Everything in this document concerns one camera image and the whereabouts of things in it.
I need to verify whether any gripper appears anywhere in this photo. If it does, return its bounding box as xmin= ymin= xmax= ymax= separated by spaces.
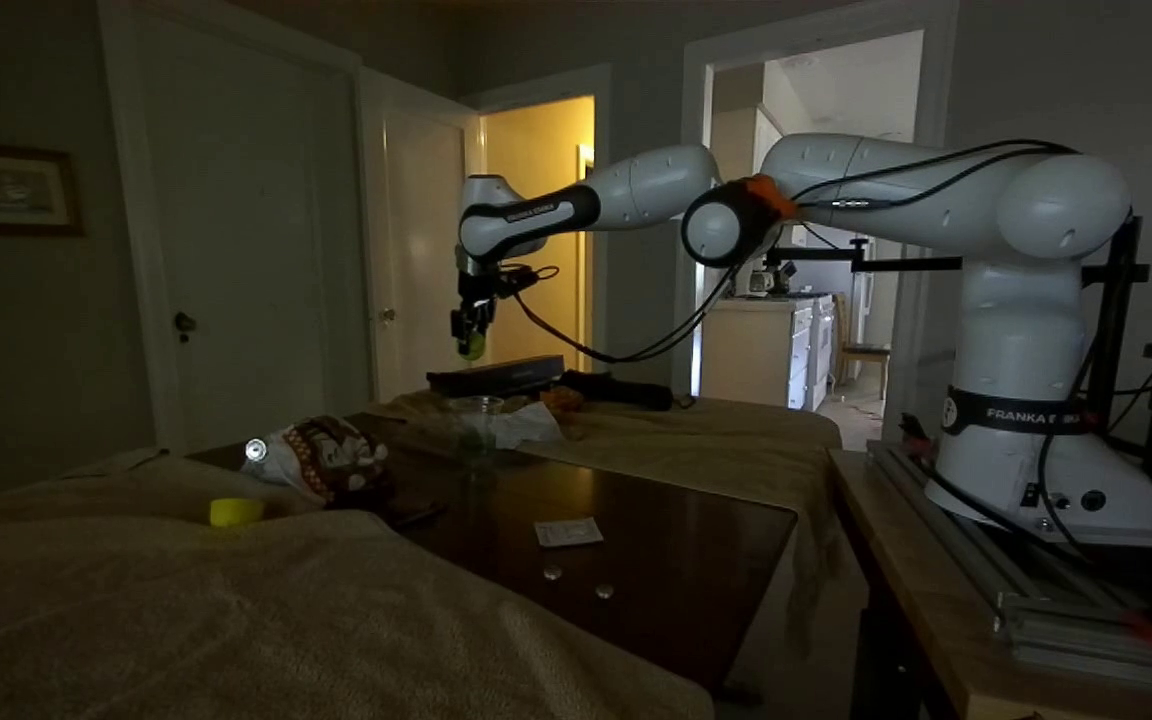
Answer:
xmin=450 ymin=271 xmax=500 ymax=347

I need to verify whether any clear cup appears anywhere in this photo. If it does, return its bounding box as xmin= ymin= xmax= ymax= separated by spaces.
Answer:
xmin=455 ymin=395 xmax=506 ymax=473

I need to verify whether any long black box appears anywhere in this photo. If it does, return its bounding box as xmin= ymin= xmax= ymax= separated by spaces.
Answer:
xmin=425 ymin=354 xmax=566 ymax=399

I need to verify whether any white open door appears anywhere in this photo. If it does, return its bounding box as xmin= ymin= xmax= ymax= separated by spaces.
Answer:
xmin=358 ymin=67 xmax=484 ymax=403

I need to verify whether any white crumpled tissue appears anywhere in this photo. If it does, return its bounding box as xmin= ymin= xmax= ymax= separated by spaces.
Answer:
xmin=489 ymin=401 xmax=566 ymax=450

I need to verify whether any black cloth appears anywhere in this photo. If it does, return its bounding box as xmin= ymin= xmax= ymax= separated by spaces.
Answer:
xmin=560 ymin=369 xmax=678 ymax=412

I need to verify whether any patterned snack bag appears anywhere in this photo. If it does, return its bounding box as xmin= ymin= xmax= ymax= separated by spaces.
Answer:
xmin=240 ymin=414 xmax=394 ymax=508

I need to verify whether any white paper card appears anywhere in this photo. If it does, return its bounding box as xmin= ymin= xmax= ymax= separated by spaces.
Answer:
xmin=533 ymin=516 xmax=605 ymax=549

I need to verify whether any white closed door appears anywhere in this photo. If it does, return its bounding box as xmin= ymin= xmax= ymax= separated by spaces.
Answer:
xmin=99 ymin=0 xmax=369 ymax=453

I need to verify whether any white kitchen cabinet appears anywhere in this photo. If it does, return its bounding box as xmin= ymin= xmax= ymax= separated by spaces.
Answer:
xmin=700 ymin=293 xmax=838 ymax=412

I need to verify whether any coffee maker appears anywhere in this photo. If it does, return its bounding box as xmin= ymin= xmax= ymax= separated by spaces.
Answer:
xmin=747 ymin=260 xmax=798 ymax=299

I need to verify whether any wooden chair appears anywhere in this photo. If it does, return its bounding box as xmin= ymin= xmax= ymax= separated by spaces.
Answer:
xmin=834 ymin=293 xmax=893 ymax=399

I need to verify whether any framed picture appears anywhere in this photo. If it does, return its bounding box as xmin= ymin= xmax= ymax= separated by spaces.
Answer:
xmin=0 ymin=137 xmax=86 ymax=239

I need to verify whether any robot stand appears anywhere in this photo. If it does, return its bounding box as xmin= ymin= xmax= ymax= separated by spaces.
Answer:
xmin=828 ymin=438 xmax=1152 ymax=720

